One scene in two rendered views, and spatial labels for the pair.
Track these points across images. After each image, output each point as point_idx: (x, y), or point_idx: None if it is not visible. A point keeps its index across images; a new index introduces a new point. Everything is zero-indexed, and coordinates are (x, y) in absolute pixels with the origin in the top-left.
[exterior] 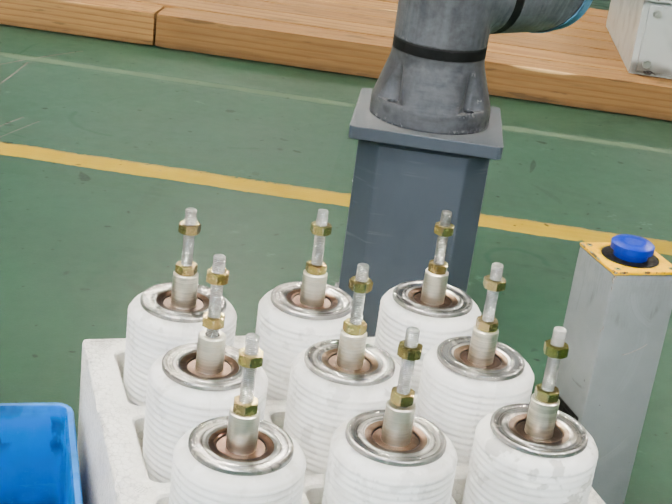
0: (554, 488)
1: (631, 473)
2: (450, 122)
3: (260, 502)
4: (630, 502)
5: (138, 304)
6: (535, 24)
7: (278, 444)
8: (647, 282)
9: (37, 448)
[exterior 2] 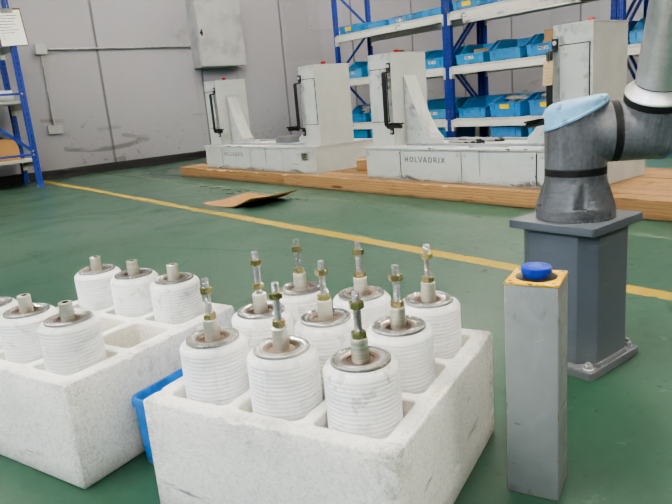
0: (340, 390)
1: (645, 463)
2: (567, 215)
3: (194, 362)
4: (618, 478)
5: None
6: (646, 151)
7: (225, 339)
8: (531, 291)
9: None
